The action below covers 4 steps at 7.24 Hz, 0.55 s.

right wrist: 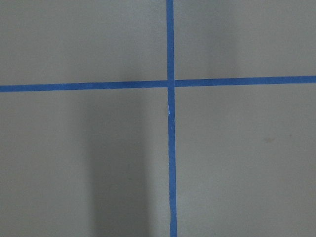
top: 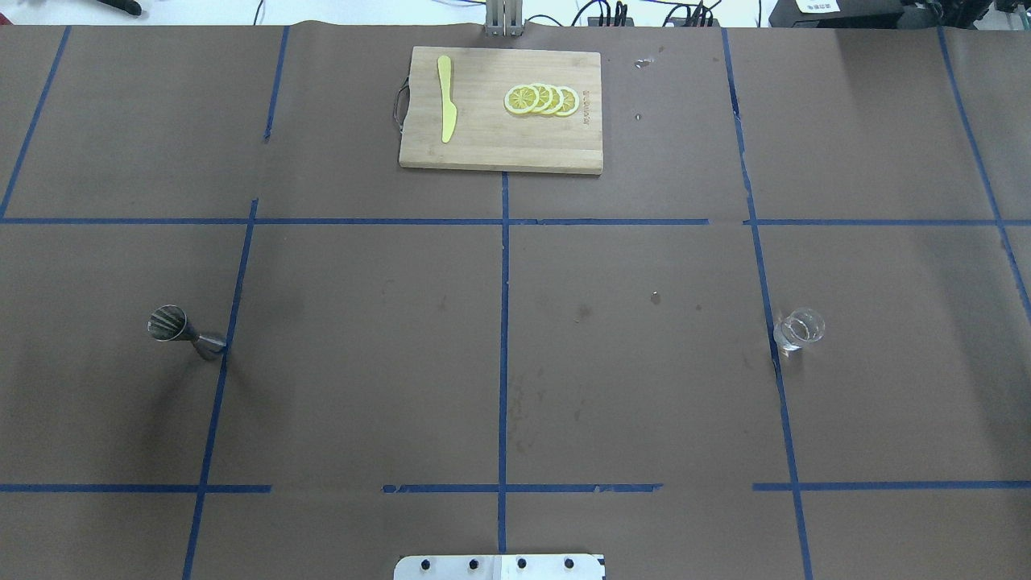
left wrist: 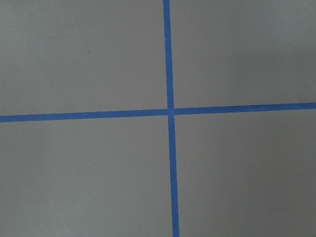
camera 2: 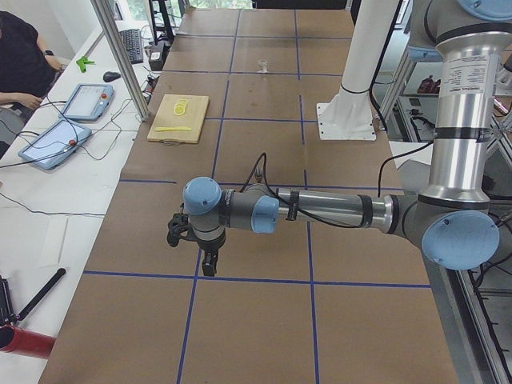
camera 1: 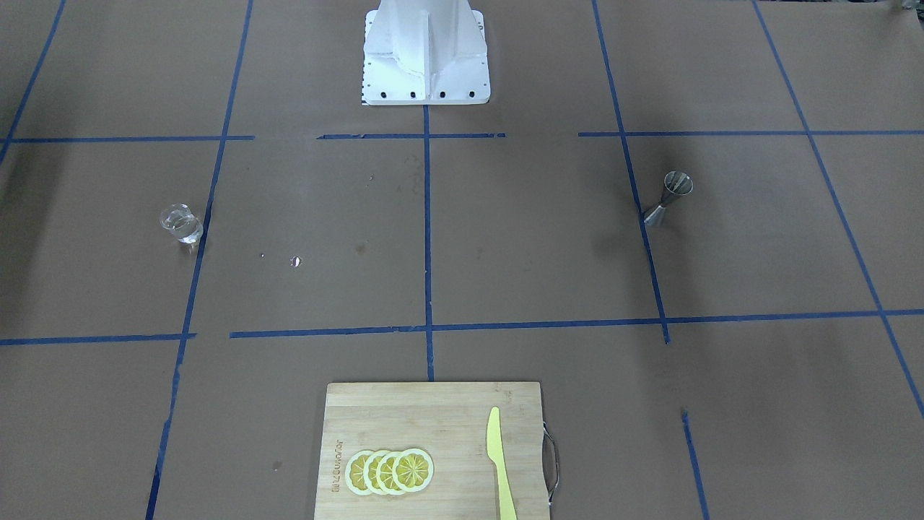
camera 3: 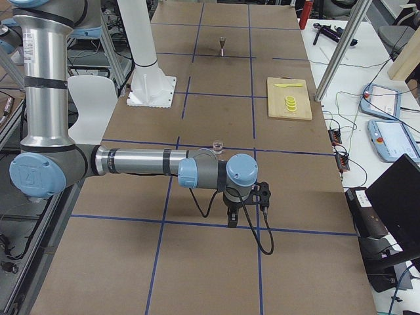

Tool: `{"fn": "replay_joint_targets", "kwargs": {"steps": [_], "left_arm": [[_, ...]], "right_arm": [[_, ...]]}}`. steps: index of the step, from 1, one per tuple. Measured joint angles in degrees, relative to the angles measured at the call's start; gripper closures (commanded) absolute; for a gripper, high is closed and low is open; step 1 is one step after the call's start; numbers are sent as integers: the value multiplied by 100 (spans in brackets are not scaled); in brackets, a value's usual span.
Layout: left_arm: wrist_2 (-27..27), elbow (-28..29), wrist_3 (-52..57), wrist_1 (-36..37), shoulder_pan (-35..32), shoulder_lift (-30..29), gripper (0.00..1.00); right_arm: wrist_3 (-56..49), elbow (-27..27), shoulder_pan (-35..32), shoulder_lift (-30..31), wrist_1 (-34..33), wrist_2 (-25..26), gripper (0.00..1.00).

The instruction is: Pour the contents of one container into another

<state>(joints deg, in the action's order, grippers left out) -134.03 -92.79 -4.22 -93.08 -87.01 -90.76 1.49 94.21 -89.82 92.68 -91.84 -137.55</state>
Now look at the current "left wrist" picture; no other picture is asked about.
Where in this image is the brown paper table cover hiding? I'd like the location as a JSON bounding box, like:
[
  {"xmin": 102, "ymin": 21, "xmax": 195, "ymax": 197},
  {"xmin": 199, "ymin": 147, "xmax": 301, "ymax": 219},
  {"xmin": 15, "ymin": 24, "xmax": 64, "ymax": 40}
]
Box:
[{"xmin": 0, "ymin": 0, "xmax": 316, "ymax": 237}]

